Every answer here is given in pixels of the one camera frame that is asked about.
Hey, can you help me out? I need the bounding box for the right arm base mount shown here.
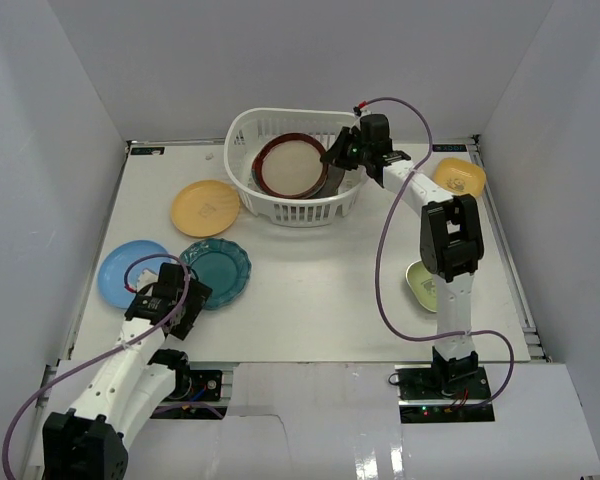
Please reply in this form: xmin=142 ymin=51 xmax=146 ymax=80
xmin=387 ymin=367 xmax=495 ymax=425

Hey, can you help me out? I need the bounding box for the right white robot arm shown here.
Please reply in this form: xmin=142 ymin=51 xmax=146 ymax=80
xmin=321 ymin=114 xmax=484 ymax=399

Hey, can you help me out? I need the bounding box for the round light blue plate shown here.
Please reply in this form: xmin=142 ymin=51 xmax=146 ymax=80
xmin=97 ymin=240 xmax=167 ymax=309

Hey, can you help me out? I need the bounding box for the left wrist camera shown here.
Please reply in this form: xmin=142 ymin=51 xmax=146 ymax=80
xmin=135 ymin=269 xmax=158 ymax=292

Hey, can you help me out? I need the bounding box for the dark red rimmed plate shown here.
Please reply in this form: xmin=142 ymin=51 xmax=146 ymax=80
xmin=251 ymin=132 xmax=328 ymax=199

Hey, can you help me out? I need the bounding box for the white plastic dish basket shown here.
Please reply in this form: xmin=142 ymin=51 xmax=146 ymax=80
xmin=224 ymin=108 xmax=367 ymax=227

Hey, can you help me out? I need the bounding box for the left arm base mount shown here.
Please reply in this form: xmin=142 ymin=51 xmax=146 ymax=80
xmin=152 ymin=370 xmax=227 ymax=420

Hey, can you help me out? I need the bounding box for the yellow square dish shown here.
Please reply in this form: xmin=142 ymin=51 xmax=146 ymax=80
xmin=433 ymin=157 xmax=487 ymax=198

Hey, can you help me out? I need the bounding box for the round yellow plate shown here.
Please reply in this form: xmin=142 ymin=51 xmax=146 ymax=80
xmin=170 ymin=180 xmax=241 ymax=238

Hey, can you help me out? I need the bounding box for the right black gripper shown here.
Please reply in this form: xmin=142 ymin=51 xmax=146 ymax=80
xmin=321 ymin=127 xmax=372 ymax=171

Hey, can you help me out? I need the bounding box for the teal scalloped plate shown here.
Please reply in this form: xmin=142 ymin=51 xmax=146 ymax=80
xmin=179 ymin=238 xmax=252 ymax=310

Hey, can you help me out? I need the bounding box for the grey deer pattern plate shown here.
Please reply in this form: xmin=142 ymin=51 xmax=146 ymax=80
xmin=313 ymin=165 xmax=346 ymax=198

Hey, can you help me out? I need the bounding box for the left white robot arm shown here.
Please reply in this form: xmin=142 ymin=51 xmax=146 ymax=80
xmin=42 ymin=258 xmax=212 ymax=479

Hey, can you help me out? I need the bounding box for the green square dish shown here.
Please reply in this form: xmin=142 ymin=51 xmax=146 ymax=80
xmin=405 ymin=261 xmax=437 ymax=313

